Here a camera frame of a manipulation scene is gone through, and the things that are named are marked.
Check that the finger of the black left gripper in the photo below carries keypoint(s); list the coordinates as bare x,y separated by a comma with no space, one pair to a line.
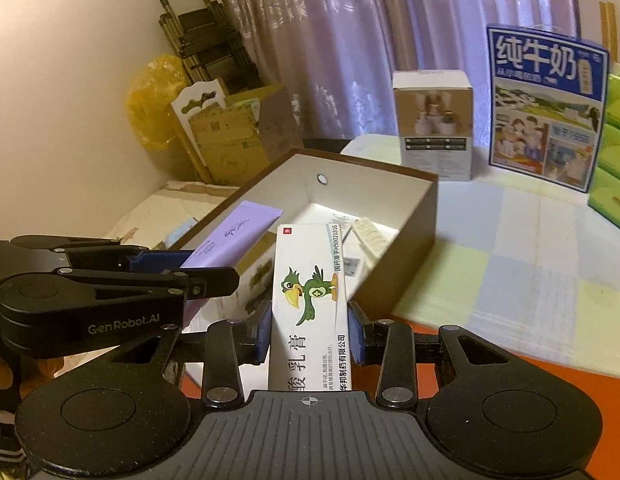
194,283
88,253

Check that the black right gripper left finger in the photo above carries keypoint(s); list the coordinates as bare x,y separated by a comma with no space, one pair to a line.
222,349

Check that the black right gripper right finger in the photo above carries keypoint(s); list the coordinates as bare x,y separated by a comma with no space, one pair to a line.
397,350

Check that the purple cream tube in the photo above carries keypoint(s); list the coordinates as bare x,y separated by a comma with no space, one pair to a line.
227,244

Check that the white medicine box green bird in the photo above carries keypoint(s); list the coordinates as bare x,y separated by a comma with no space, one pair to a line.
309,348

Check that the brown cardboard storage box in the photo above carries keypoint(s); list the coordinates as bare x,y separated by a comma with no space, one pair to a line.
311,186

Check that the brown cardboard pieces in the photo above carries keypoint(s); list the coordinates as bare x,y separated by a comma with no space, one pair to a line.
230,139

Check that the checked pastel tablecloth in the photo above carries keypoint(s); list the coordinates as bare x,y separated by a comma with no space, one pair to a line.
526,264

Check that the yellow plastic bag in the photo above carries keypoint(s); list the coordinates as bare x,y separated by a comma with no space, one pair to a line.
149,100

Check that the black folding step ladder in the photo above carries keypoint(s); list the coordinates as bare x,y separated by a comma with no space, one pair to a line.
209,46

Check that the white product carton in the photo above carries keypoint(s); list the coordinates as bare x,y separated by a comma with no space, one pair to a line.
434,111

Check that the green tissue pack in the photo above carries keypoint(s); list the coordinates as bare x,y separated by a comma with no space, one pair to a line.
612,109
604,196

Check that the purple curtain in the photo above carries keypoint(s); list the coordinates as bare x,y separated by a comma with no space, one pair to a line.
336,57

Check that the blue milk carton box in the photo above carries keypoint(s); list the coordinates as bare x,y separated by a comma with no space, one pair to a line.
548,96

